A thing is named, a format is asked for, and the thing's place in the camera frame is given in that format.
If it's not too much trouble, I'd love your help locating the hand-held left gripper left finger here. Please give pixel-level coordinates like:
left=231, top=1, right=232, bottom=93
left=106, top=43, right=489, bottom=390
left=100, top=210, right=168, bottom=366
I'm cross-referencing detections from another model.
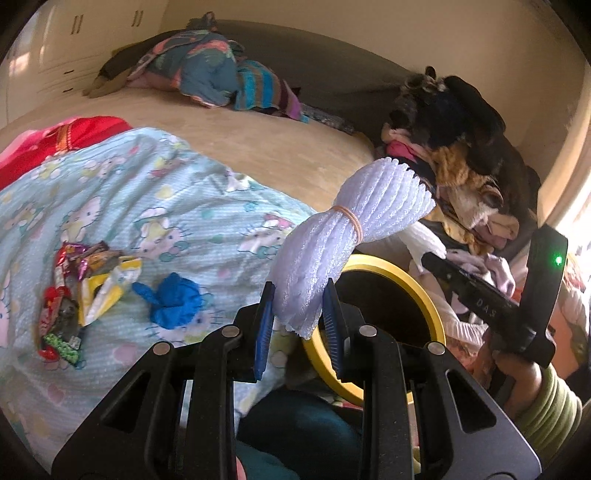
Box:
left=51, top=281, right=278, bottom=480

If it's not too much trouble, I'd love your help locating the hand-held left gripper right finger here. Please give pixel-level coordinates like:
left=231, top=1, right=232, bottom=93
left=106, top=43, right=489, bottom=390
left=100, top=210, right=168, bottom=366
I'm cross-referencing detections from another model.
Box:
left=322, top=277, right=543, bottom=480

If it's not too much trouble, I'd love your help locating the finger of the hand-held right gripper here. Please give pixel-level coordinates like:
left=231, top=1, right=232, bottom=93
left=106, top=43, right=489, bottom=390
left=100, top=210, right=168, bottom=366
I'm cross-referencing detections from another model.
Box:
left=421, top=251, right=522, bottom=324

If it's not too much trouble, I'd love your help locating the white foam net bundle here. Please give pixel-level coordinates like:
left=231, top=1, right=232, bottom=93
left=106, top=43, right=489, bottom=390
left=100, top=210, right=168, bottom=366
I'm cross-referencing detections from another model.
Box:
left=268, top=157, right=437, bottom=340

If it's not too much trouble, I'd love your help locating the yellow rimmed bin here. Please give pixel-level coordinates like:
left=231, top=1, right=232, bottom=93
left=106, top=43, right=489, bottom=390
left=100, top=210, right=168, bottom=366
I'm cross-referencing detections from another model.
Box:
left=302, top=254, right=446, bottom=407

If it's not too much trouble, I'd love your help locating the black green wrapper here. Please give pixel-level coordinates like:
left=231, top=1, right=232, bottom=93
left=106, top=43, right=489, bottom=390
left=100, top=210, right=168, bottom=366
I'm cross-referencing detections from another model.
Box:
left=44, top=299, right=85, bottom=367

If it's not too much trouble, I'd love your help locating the person's right forearm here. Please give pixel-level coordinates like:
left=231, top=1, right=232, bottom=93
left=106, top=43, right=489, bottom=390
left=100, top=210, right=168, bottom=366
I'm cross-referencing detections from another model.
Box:
left=515, top=364, right=583, bottom=450

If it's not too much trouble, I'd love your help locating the person's right hand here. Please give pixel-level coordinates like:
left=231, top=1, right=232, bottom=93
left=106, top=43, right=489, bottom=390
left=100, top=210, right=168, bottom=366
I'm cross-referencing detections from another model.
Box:
left=480, top=342, right=548, bottom=418

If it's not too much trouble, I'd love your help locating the lilac cloth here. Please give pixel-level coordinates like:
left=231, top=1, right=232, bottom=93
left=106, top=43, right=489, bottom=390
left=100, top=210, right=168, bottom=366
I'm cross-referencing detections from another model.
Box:
left=444, top=248, right=519, bottom=298

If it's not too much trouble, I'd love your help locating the white ribbed cloth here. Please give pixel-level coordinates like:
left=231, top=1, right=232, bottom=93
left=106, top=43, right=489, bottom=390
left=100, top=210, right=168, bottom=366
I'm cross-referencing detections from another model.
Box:
left=401, top=224, right=488, bottom=344

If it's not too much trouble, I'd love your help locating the beige white cloth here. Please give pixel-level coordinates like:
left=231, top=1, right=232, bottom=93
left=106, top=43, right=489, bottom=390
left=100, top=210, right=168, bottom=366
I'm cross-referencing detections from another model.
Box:
left=449, top=184, right=522, bottom=252

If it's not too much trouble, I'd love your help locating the blue crumpled plastic bag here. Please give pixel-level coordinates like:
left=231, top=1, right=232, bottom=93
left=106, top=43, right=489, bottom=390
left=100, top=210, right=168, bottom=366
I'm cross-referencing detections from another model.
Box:
left=132, top=272, right=205, bottom=330

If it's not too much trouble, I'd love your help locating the tan rubber band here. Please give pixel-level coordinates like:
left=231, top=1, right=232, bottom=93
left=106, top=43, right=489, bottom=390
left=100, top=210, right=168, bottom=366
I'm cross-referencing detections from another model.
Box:
left=333, top=205, right=365, bottom=245

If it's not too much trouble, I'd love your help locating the mustard knit garment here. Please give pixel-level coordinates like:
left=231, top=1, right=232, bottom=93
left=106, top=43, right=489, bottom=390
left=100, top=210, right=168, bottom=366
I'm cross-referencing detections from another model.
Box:
left=431, top=145, right=483, bottom=197

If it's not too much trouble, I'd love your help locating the pink cloth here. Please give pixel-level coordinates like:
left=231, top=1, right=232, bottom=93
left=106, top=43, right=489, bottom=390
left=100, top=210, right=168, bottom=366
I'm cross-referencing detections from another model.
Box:
left=385, top=128, right=435, bottom=161

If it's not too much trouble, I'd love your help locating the yellow white wrapper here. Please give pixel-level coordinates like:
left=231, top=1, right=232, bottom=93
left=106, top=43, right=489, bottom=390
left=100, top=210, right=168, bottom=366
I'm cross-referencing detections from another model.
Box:
left=78, top=257, right=144, bottom=326

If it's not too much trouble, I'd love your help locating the heap of clothes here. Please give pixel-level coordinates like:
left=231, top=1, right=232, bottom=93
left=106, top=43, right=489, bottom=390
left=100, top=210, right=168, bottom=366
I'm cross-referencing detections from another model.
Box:
left=382, top=66, right=542, bottom=210

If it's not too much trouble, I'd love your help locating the brown orange wrapper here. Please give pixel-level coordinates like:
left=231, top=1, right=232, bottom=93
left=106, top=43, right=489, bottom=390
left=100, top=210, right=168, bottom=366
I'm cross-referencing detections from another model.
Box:
left=86, top=249, right=124, bottom=274

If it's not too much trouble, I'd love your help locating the light blue cartoon blanket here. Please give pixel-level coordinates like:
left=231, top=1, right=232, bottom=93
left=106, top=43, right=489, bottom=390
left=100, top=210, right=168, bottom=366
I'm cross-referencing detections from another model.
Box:
left=0, top=127, right=324, bottom=467

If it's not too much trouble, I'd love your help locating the beige bed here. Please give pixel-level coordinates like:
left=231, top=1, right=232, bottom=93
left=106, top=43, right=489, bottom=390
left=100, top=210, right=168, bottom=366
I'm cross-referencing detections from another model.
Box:
left=0, top=74, right=375, bottom=222

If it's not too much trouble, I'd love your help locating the purple shiny wrapper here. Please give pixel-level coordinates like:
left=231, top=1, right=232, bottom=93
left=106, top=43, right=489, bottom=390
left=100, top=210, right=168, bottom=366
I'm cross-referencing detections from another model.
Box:
left=69, top=244, right=100, bottom=280

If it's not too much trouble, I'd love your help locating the red white striped wrapper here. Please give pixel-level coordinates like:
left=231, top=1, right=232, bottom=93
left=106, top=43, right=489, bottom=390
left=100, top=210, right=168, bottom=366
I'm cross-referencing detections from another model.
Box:
left=54, top=243, right=78, bottom=289

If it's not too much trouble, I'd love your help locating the dark patterned cloth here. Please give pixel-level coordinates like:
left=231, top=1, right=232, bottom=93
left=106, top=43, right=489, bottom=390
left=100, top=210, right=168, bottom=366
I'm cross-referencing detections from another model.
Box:
left=300, top=104, right=366, bottom=136

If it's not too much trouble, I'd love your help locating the striped knit cloth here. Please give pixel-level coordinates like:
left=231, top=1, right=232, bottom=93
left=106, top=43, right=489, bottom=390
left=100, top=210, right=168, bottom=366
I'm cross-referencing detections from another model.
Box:
left=233, top=60, right=309, bottom=121

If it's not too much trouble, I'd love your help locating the red pink blanket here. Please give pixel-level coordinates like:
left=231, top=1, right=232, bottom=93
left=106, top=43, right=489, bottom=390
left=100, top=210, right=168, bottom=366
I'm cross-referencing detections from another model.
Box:
left=0, top=116, right=134, bottom=190

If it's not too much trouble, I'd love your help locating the dark olive garment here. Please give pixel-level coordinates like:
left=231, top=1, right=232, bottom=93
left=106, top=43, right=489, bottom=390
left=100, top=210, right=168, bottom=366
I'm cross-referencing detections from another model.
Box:
left=83, top=44, right=155, bottom=99

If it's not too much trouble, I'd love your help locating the cream wardrobe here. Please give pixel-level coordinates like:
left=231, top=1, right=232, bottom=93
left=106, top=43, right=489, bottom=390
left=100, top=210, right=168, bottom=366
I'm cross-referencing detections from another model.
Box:
left=0, top=0, right=171, bottom=125

